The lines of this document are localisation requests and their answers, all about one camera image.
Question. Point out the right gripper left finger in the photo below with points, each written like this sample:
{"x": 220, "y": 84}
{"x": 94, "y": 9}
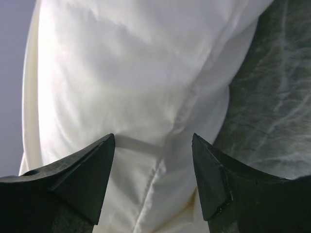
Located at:
{"x": 63, "y": 197}

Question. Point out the white pillow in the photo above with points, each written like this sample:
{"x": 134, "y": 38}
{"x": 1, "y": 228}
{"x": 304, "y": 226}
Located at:
{"x": 153, "y": 73}

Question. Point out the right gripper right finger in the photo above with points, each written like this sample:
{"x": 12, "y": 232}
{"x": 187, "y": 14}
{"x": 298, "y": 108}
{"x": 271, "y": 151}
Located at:
{"x": 236, "y": 198}

